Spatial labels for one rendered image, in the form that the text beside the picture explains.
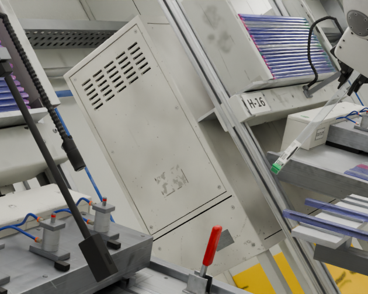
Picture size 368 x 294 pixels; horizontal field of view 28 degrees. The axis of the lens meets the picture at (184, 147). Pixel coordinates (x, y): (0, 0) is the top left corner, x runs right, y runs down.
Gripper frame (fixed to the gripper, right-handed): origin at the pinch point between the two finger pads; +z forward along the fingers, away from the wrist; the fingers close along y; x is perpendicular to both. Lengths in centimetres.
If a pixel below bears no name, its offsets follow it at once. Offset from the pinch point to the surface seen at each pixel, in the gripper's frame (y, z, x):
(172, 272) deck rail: 3, -2, 53
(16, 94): 21, -41, 63
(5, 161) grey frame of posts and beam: 32, -7, 56
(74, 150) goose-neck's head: 22, -17, 53
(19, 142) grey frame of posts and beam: 34, -5, 52
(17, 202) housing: 26, -6, 60
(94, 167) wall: 101, 218, -55
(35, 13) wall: 181, 202, -100
